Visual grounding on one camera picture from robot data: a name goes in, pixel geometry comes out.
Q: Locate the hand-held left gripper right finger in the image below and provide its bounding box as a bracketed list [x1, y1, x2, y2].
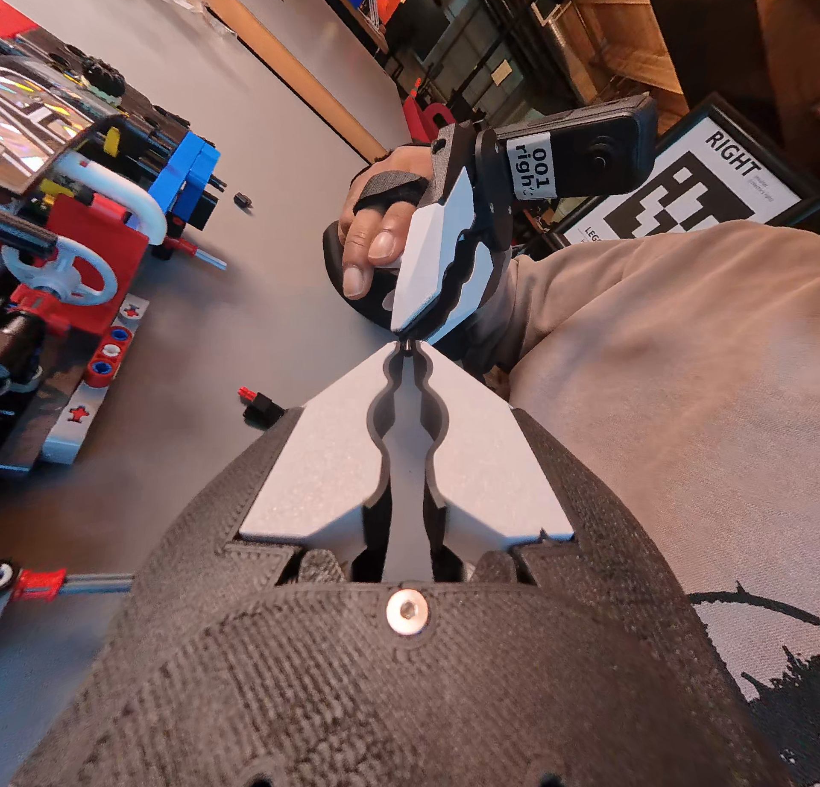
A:
[414, 341, 575, 578]

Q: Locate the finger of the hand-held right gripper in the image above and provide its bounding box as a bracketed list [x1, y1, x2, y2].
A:
[389, 169, 478, 334]
[418, 246, 496, 348]

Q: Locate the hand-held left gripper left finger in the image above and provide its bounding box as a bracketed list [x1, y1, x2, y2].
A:
[237, 341, 402, 571]

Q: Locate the black lego connector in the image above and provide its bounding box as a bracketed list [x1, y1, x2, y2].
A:
[243, 393, 287, 428]

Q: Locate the lego car chassis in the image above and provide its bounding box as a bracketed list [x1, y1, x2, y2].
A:
[0, 0, 229, 603]

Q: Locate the person's right hand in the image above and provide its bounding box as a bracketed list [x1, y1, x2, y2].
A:
[338, 145, 438, 299]

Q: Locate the black padded armrest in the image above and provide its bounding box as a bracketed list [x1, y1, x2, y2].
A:
[322, 218, 507, 379]

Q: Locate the framed black white marker sign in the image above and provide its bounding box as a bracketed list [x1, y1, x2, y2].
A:
[543, 91, 820, 253]

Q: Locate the red plastic bin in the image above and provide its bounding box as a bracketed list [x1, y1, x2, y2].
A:
[402, 91, 457, 146]

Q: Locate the person's beige sweatshirt torso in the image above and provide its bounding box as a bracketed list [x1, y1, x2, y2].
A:
[509, 300, 820, 787]

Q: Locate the brown cardboard sheet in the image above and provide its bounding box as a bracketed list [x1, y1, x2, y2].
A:
[200, 0, 390, 164]

